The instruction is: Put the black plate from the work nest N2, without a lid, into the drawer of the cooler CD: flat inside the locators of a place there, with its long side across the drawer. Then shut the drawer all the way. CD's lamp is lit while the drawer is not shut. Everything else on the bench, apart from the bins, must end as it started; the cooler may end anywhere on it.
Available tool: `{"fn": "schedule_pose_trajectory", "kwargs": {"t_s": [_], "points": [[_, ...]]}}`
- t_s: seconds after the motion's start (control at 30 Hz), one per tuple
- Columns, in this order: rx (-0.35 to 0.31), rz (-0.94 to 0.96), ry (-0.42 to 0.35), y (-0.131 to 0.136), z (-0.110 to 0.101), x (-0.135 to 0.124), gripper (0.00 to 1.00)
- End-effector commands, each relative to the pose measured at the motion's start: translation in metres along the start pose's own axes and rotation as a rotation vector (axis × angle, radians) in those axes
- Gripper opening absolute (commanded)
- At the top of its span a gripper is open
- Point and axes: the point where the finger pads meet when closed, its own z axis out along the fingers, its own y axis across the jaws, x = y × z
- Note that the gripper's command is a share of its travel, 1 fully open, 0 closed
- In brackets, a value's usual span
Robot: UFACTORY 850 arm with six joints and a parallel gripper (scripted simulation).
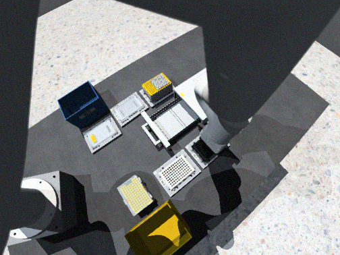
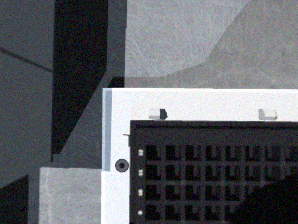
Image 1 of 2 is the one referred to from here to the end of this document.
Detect olive-brown open bin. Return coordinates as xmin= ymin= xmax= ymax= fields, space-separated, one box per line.
xmin=124 ymin=200 xmax=192 ymax=255

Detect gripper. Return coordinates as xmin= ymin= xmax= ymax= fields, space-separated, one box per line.
xmin=197 ymin=122 xmax=230 ymax=158

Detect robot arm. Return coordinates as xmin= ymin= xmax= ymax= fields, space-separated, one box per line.
xmin=0 ymin=0 xmax=340 ymax=255

